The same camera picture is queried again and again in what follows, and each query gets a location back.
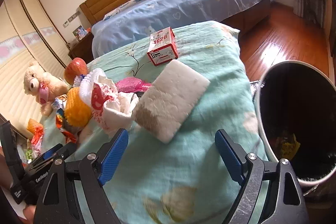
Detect white red plastic bag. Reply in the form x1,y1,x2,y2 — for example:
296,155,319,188
79,68,139,136

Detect person's left hand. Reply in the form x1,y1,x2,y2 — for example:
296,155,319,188
0,148,27,223

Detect wooden nightstand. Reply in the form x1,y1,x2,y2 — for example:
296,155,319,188
68,32,94,64

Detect framed photo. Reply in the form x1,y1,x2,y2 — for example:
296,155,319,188
72,26,88,41

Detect red white carton box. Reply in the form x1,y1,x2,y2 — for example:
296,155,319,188
147,27,178,66

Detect cream teddy bear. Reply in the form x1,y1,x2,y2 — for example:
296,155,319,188
23,61,70,117

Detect foil snack wrapper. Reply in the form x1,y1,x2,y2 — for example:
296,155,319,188
51,94,77,143

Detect orange foam net on floor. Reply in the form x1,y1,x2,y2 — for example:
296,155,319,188
26,118,44,135

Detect red apple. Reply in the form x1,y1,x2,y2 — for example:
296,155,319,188
64,57,88,85

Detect yellow wrapper in bin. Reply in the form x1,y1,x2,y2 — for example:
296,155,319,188
274,134,301,161

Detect cream sliding wardrobe doors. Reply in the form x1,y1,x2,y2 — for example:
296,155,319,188
1,0,71,138

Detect white round trash bin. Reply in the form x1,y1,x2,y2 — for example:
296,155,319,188
253,60,335,187

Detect teal floral blanket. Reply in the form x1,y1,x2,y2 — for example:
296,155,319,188
39,20,274,224

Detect white foam pad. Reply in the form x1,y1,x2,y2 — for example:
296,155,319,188
132,60,210,143

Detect blue bed sheet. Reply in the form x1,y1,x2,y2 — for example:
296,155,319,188
92,0,273,58

